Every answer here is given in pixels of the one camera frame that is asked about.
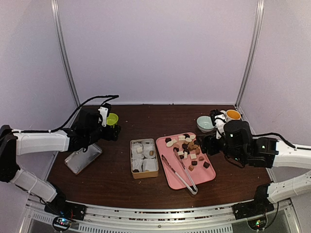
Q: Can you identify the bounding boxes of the green bowl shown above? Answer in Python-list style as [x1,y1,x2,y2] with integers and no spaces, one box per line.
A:
[106,113,119,127]

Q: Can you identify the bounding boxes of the aluminium frame post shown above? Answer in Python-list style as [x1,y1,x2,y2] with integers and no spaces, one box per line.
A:
[50,0,82,109]
[235,0,265,109]

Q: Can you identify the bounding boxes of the front aluminium rail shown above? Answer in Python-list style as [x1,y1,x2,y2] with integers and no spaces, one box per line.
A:
[17,200,302,233]

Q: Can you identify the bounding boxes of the left aluminium frame post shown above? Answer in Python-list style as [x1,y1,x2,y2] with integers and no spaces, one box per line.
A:
[50,0,82,109]

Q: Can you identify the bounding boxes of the metal tongs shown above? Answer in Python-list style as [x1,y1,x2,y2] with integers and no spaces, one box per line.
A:
[160,150,198,195]

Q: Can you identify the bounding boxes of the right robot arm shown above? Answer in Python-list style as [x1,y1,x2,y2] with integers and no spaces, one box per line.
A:
[197,120,311,219]

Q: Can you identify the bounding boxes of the pink tray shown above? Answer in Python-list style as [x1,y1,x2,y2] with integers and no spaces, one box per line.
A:
[156,132,216,185]

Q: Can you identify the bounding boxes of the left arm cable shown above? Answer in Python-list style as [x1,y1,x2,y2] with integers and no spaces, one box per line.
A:
[14,94,120,134]

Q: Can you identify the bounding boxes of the right aluminium frame post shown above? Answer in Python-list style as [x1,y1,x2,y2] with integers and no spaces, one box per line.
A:
[235,0,265,109]

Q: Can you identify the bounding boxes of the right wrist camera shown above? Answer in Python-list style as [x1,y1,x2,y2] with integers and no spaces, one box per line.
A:
[209,109,227,139]

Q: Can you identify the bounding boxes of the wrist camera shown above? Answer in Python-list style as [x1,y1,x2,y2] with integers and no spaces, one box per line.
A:
[209,109,227,139]
[98,103,111,127]

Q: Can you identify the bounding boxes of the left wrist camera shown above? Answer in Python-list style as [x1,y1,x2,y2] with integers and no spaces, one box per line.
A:
[98,103,111,127]

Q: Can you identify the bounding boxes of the beige tin box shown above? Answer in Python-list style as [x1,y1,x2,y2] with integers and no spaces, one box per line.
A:
[130,138,159,179]

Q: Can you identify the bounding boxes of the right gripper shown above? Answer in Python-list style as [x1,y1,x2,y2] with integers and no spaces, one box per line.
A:
[196,130,245,164]

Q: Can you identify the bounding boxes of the dark square chocolate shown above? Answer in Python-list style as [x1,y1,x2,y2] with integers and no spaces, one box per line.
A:
[203,162,210,168]

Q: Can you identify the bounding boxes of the beige bear tin lid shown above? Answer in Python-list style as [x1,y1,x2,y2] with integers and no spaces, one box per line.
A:
[65,144,103,175]

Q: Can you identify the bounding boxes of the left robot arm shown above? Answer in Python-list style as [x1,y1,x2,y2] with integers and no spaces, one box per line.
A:
[0,107,121,216]

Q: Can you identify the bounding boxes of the light blue bowl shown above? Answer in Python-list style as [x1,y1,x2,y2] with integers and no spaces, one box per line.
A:
[196,116,215,133]

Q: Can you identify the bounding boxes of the white mug yellow inside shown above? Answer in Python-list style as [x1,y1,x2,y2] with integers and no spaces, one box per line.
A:
[220,109,242,121]

